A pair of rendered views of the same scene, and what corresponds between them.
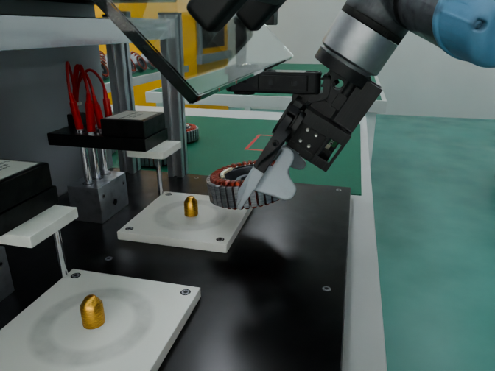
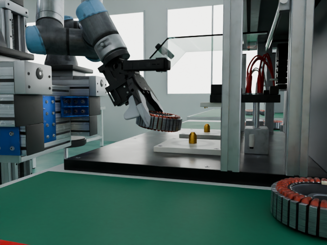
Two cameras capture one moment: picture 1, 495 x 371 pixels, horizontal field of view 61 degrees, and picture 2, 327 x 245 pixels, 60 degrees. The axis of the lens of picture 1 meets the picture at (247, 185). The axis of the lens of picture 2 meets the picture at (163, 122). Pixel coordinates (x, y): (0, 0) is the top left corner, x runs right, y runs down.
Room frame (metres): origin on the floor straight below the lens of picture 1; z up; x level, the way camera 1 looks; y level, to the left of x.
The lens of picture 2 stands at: (1.23, 0.04, 0.89)
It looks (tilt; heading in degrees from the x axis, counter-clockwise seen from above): 5 degrees down; 183
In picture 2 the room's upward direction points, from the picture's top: straight up
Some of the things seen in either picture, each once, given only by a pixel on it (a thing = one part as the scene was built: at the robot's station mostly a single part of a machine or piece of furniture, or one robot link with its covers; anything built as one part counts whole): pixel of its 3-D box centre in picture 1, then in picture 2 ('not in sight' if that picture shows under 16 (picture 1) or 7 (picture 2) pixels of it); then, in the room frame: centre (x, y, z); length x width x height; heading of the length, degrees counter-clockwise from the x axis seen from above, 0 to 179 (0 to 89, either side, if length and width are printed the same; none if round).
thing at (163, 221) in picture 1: (191, 217); (192, 145); (0.55, 0.08, 0.78); 0.15 x 0.15 x 0.01; 76
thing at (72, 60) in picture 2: not in sight; (61, 57); (-0.10, -0.50, 1.09); 0.15 x 0.15 x 0.10
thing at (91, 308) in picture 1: (92, 309); (207, 128); (0.31, 0.14, 0.80); 0.02 x 0.02 x 0.03
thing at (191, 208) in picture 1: (191, 205); (192, 137); (0.55, 0.08, 0.80); 0.02 x 0.02 x 0.03
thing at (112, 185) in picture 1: (99, 194); (255, 139); (0.58, 0.22, 0.80); 0.08 x 0.05 x 0.06; 166
